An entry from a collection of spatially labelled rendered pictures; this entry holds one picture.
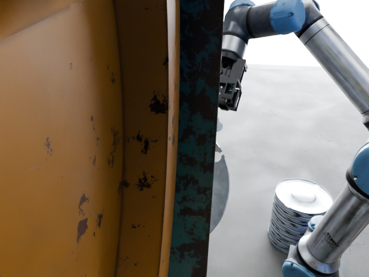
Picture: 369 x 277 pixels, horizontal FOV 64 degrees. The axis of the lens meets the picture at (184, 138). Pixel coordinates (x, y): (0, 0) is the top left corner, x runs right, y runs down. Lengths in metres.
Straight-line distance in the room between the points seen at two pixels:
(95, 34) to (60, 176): 0.09
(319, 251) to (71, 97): 0.80
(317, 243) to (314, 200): 0.86
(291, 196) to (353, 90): 1.00
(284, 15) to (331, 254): 0.59
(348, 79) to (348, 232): 0.36
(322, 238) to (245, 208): 1.23
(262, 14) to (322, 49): 0.18
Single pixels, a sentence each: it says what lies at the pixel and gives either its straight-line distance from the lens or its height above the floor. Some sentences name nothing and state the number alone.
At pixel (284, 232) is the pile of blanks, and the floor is 0.14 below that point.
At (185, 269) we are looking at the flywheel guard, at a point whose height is 1.06.
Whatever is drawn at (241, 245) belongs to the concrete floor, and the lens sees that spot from 1.84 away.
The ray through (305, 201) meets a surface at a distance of 1.71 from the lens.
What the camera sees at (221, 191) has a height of 0.96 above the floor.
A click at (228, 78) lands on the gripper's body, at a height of 1.16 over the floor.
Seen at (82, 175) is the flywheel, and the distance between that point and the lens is 0.19.
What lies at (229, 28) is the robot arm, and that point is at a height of 1.25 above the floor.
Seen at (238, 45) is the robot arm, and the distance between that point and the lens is 0.74.
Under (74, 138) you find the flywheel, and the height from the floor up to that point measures 1.29.
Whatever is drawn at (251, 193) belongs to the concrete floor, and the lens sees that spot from 2.19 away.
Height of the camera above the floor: 1.37
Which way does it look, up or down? 29 degrees down
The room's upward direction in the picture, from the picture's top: straight up
